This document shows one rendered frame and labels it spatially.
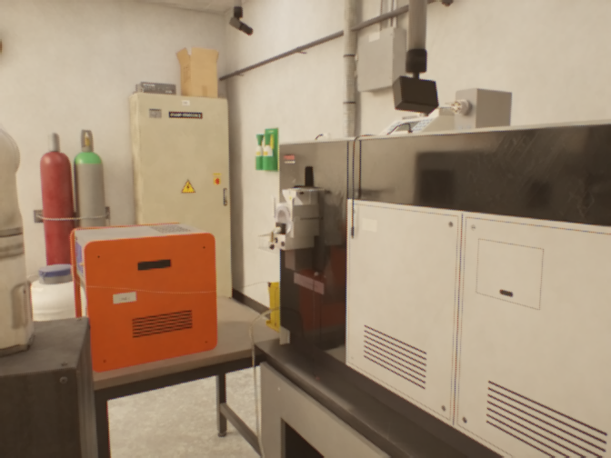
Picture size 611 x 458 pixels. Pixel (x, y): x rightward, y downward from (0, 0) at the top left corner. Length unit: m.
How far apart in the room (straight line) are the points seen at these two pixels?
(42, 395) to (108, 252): 0.95
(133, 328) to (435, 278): 1.03
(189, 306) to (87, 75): 3.31
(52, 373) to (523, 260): 0.78
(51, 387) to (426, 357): 0.78
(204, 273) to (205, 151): 2.91
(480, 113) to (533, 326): 0.63
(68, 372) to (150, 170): 3.77
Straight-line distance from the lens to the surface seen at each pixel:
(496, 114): 1.46
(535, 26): 2.44
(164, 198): 4.51
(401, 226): 1.20
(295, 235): 1.47
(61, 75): 4.79
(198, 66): 4.70
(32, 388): 0.78
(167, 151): 4.51
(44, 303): 3.32
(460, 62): 2.66
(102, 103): 4.81
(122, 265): 1.70
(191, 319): 1.81
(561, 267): 0.95
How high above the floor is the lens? 1.38
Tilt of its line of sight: 8 degrees down
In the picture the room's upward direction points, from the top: straight up
